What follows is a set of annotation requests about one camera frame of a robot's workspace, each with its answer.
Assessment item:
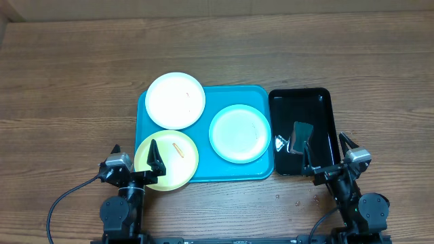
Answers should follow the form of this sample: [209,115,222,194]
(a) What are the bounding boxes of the black rectangular water tray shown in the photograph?
[269,87,340,176]

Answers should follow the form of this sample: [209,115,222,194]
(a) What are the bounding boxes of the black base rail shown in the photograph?
[90,233,393,244]

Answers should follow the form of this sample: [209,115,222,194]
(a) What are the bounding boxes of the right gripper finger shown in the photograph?
[338,132,359,157]
[302,141,321,171]

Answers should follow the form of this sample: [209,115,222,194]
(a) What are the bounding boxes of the yellow round plate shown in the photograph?
[134,130,199,191]

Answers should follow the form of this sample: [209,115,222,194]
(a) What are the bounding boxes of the light blue round plate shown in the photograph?
[209,104,271,164]

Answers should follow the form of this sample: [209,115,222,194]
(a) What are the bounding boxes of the white round plate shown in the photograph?
[144,72,206,129]

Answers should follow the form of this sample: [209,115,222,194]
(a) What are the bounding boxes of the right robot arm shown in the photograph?
[299,133,391,243]

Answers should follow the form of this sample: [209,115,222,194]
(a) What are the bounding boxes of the green dish sponge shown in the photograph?
[288,121,314,155]

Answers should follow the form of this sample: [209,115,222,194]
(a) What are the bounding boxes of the teal plastic serving tray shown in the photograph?
[134,84,275,184]

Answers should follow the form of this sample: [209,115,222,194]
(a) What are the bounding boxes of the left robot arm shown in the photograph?
[98,140,166,244]

